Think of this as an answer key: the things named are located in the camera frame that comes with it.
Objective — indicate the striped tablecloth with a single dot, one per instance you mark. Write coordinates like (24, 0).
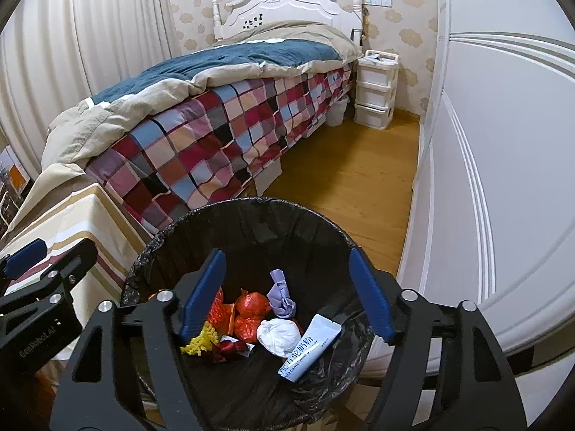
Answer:
(90, 215)

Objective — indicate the plaid bed sheet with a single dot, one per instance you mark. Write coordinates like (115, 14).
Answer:
(202, 143)

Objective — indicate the beige teal quilt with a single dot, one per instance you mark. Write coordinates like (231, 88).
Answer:
(224, 58)

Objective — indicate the white wall socket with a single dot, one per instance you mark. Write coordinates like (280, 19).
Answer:
(376, 0)

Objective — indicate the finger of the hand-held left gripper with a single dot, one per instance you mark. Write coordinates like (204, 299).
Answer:
(67, 262)
(27, 255)

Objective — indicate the small white bucket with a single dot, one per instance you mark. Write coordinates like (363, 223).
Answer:
(337, 112)

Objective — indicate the white wardrobe doors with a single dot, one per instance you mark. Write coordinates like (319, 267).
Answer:
(494, 143)

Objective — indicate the trash bin black bag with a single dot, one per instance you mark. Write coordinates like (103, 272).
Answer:
(251, 242)

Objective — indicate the yellow foam net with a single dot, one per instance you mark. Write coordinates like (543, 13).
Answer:
(200, 343)

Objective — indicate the red foam net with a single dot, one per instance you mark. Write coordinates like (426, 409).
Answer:
(216, 309)

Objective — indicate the white wooden headboard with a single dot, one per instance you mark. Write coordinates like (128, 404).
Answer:
(278, 4)

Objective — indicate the cream striped curtain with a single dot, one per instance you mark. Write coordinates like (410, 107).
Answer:
(90, 31)

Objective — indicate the white paper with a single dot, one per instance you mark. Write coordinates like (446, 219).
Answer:
(278, 336)

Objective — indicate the purple paper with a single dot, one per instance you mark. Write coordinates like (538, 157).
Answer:
(280, 301)

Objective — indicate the dark red mesh net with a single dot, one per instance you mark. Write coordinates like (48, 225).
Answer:
(229, 350)

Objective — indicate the orange white cardboard box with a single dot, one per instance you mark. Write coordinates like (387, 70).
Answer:
(15, 177)

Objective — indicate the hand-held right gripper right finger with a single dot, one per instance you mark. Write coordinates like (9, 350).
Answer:
(370, 296)

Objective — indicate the orange plastic bag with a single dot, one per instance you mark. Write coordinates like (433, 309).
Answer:
(246, 328)
(254, 303)

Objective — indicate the white plastic drawer unit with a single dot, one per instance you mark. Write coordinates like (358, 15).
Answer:
(375, 94)

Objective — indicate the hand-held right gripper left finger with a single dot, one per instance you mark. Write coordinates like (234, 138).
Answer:
(202, 296)

